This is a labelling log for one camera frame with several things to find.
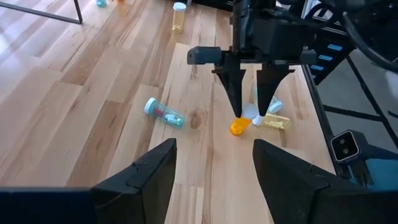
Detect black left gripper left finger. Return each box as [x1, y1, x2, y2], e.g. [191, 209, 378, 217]
[91, 138, 177, 224]

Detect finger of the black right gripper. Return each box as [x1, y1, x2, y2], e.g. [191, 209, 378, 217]
[213, 67, 246, 118]
[256, 68, 295, 116]

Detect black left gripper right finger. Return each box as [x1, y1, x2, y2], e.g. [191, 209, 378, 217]
[252, 139, 330, 224]

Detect white round lid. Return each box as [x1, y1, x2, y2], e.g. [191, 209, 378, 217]
[252, 86, 284, 115]

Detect orange medicine bottle white cap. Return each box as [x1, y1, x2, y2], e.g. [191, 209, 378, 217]
[229, 103, 261, 137]

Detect clear bottle with blue cap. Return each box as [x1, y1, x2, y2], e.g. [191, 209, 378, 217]
[143, 96, 186, 129]

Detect wooden shelf black metal legs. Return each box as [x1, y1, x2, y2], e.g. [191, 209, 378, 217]
[0, 0, 84, 25]

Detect black aluminium table frame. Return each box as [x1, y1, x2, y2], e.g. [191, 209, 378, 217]
[300, 30, 398, 187]

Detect black table-level camera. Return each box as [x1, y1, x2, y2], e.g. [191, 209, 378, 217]
[330, 129, 374, 164]

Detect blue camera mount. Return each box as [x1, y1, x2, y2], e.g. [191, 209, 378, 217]
[348, 152, 398, 191]

